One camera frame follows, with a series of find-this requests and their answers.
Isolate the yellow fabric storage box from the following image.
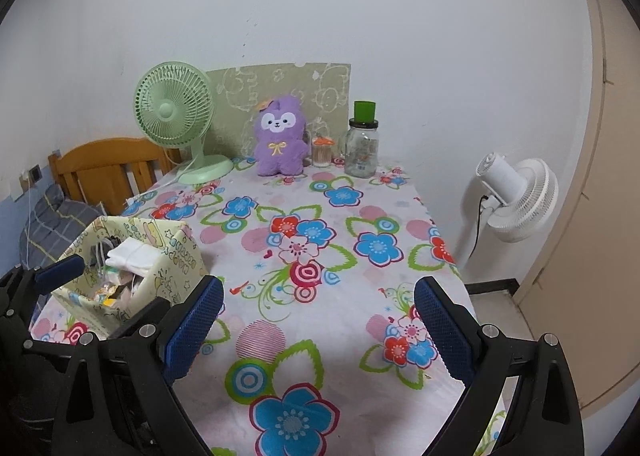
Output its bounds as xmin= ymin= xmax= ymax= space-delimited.
xmin=53 ymin=216 xmax=207 ymax=337

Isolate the white fan cable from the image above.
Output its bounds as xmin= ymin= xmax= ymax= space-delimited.
xmin=130 ymin=160 xmax=196 ymax=200

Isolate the green desk fan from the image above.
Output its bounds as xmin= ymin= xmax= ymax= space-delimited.
xmin=134 ymin=62 xmax=233 ymax=185

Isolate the white floor fan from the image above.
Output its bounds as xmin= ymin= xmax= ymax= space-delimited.
xmin=461 ymin=152 xmax=560 ymax=265

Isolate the glass jar green lid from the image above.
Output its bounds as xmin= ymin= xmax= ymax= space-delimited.
xmin=341 ymin=101 xmax=380 ymax=179

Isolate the toothpick holder orange lid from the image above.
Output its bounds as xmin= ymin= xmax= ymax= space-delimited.
xmin=311 ymin=136 xmax=335 ymax=168

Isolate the white towel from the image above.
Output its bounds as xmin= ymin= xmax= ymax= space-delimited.
xmin=105 ymin=237 xmax=163 ymax=277

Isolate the floral tablecloth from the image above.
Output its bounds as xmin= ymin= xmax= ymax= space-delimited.
xmin=28 ymin=155 xmax=507 ymax=456

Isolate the purple plush toy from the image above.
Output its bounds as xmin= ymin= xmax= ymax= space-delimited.
xmin=254 ymin=94 xmax=310 ymax=176

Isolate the wooden bed headboard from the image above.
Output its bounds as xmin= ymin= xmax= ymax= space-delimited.
xmin=48 ymin=138 xmax=181 ymax=216

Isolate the plaid blue pillow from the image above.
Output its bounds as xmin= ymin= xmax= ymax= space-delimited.
xmin=20 ymin=184 xmax=106 ymax=270

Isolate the patterned beige wall sheet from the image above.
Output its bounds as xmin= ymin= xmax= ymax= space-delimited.
xmin=204 ymin=63 xmax=350 ymax=158

